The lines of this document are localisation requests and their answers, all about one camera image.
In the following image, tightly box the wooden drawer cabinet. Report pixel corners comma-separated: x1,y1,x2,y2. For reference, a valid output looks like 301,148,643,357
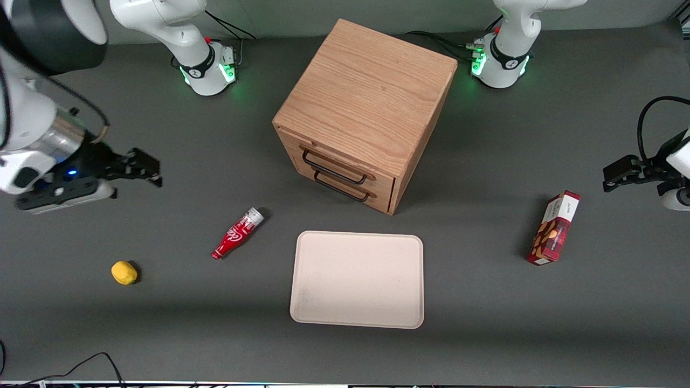
272,19,459,216

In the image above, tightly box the beige rectangular tray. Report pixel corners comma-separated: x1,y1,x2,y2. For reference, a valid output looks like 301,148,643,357
289,231,425,329

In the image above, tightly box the red cola bottle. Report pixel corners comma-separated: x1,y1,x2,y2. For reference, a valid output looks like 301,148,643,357
211,207,265,260

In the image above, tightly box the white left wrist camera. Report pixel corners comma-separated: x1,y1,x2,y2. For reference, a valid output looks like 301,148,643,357
659,182,690,212

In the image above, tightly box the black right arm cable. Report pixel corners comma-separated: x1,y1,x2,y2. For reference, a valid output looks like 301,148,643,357
51,75,112,145

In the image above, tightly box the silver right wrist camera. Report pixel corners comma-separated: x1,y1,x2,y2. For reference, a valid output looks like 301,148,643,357
15,179,118,215

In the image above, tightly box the wooden drawer front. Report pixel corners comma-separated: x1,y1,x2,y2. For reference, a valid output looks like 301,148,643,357
295,161,395,214
285,129,398,190

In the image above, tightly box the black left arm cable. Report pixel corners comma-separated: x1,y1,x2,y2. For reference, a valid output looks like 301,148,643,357
637,95,690,162

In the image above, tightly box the black table edge cable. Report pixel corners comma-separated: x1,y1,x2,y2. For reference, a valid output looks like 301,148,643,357
0,339,126,388

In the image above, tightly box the red plaid cookie box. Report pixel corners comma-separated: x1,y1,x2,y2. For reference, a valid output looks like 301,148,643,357
526,190,581,266

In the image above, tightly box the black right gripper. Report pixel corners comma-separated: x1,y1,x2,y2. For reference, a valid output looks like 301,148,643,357
33,137,163,189

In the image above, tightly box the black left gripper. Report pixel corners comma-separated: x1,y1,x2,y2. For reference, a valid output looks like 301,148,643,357
602,129,688,193

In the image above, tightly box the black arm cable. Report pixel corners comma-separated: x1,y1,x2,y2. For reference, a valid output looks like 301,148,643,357
637,95,690,162
51,75,112,145

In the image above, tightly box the black base cable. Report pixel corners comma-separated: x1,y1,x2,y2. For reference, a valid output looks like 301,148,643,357
204,10,256,66
404,15,505,53

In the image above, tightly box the yellow lemon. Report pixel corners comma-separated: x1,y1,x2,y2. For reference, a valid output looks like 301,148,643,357
111,261,139,285

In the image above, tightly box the black metal drawer handle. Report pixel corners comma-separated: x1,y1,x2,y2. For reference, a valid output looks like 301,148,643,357
302,149,369,185
314,171,373,203

